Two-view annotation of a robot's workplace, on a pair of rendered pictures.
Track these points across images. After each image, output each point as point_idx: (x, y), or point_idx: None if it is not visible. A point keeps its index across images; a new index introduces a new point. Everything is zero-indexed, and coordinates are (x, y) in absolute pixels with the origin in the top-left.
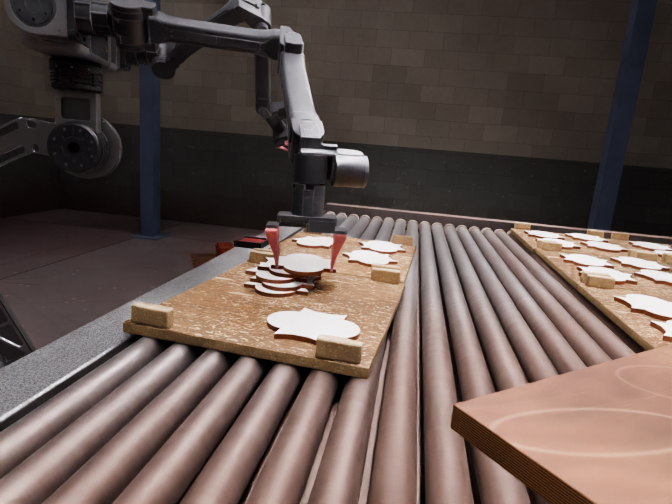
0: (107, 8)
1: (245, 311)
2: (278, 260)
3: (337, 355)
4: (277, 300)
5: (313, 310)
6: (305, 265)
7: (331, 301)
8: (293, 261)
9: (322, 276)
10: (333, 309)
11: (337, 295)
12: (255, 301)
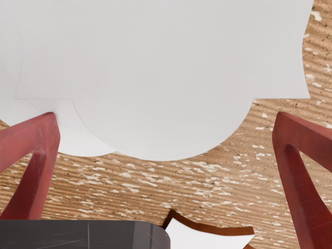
0: None
1: (56, 219)
2: (47, 143)
3: None
4: (103, 162)
5: (191, 199)
6: (170, 81)
7: (243, 147)
8: (102, 17)
9: None
10: (237, 189)
11: (274, 100)
12: (54, 175)
